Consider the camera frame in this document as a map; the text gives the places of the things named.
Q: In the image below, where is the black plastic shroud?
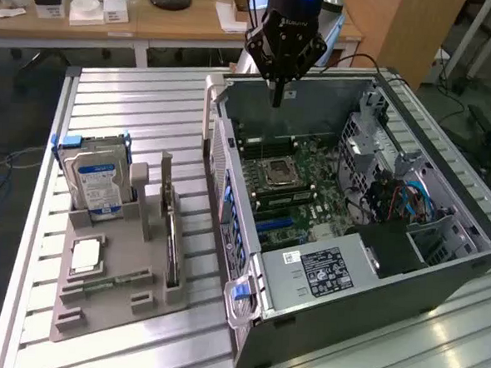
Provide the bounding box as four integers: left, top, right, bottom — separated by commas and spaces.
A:
345, 218, 432, 283

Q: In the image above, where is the silver chipset heatsink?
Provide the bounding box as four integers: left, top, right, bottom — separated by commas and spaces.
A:
310, 223, 337, 241

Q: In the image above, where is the hard disk in blue caddy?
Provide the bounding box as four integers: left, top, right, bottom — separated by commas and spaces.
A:
46, 128, 136, 228

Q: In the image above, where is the metal CPU socket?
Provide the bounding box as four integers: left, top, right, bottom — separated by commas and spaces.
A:
260, 155, 301, 191

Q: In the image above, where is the metal disk bay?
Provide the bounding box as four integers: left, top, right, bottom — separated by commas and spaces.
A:
402, 204, 491, 271

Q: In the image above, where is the wooden cabinet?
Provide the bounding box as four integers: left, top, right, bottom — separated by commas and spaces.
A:
337, 0, 469, 93

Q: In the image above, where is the green RAM stick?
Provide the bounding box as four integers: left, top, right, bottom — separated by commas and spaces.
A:
81, 265, 149, 296

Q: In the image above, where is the blue expansion slot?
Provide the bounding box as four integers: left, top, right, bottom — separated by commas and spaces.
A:
258, 216, 292, 235

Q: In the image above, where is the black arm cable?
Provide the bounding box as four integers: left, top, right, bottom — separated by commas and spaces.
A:
245, 0, 261, 30

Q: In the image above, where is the grey plastic parts rack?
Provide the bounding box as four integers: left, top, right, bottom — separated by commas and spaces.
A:
47, 142, 199, 351

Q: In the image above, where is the grey power supply unit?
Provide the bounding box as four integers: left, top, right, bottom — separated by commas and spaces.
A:
257, 227, 383, 318

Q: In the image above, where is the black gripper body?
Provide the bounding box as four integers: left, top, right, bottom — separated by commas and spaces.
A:
258, 0, 325, 84

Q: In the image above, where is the white box with tape roll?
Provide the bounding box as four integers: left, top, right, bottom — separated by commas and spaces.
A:
67, 0, 107, 28

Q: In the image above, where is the black power cable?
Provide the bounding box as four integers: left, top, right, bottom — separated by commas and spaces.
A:
321, 50, 407, 84

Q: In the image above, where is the blue SATA wire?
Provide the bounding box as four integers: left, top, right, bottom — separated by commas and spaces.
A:
401, 179, 439, 224

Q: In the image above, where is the perforated metal drive cage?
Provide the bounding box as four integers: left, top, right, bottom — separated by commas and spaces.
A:
335, 87, 404, 194

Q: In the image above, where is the plain white labelled box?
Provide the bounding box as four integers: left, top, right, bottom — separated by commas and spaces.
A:
101, 0, 133, 26

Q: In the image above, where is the white paper card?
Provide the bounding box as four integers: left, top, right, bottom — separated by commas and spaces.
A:
0, 6, 27, 21

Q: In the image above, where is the long wooden desk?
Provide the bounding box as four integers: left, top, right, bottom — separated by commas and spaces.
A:
0, 0, 366, 72

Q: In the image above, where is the green Dell motherboard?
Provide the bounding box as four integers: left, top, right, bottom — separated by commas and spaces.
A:
224, 120, 370, 259

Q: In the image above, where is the black Nvidia graphics card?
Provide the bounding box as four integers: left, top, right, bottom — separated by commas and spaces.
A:
152, 150, 190, 291

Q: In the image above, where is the white box with black top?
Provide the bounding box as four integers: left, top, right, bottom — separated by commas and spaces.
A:
30, 0, 67, 20

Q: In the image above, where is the dark grey open PC case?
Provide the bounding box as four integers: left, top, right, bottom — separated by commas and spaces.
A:
186, 62, 491, 368

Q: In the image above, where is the silver CPU chip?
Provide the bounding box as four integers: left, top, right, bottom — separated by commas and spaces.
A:
67, 236, 105, 280

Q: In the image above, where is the white table frame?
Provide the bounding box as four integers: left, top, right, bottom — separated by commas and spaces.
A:
439, 0, 491, 113

